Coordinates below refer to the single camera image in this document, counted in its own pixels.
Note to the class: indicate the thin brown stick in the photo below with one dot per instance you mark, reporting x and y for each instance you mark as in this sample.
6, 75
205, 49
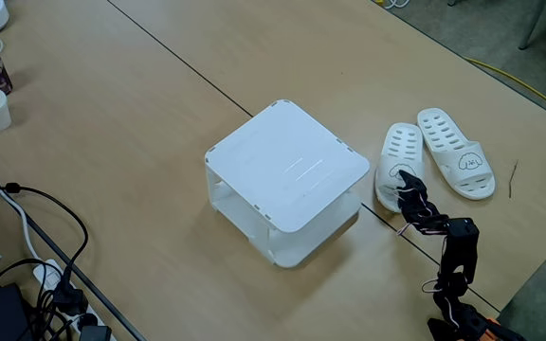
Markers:
513, 182

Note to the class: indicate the black power brick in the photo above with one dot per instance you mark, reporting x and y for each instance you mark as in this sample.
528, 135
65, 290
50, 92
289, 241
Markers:
5, 315

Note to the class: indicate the white power strip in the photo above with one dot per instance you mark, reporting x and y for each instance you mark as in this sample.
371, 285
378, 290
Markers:
45, 274

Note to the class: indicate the white two-tier shoe rack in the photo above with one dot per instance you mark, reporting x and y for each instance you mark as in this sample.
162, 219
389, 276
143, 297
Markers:
282, 166

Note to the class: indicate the black power plug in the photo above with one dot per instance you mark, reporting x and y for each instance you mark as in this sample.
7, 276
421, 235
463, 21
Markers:
70, 298
94, 331

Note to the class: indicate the white slipper with dog print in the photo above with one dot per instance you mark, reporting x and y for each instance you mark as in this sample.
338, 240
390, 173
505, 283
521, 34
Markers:
448, 142
401, 147

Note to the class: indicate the grey chair leg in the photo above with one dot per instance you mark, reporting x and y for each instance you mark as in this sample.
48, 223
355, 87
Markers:
533, 23

